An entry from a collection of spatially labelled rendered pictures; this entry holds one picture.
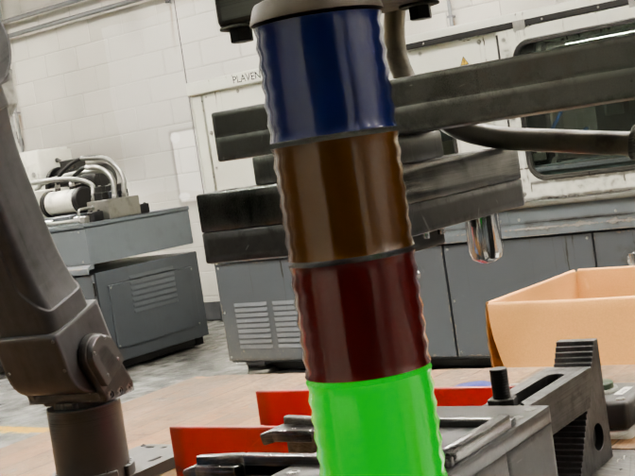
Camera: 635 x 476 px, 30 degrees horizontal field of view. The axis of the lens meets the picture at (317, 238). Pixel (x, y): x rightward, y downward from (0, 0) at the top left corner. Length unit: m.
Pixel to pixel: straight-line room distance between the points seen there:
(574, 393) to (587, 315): 2.11
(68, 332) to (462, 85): 0.50
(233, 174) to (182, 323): 1.71
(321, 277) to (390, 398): 0.04
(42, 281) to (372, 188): 0.65
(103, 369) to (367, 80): 0.67
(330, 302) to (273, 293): 6.19
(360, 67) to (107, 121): 9.80
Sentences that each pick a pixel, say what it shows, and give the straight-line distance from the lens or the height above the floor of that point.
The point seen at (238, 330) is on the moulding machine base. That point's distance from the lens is 6.74.
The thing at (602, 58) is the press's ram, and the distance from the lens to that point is 0.54.
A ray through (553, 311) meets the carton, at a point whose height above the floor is 0.70.
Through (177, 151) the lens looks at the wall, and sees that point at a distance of 9.59.
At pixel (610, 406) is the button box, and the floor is 0.93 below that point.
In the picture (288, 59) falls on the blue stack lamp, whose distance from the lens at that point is 0.33.
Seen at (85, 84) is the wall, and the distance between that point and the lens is 10.29.
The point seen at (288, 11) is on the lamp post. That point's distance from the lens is 0.33.
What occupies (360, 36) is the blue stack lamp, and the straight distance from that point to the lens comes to 0.34.
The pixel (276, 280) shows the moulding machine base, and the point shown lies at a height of 0.53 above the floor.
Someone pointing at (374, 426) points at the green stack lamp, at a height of 1.07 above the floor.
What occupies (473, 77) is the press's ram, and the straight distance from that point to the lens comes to 0.56.
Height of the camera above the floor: 1.15
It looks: 4 degrees down
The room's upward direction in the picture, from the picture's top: 8 degrees counter-clockwise
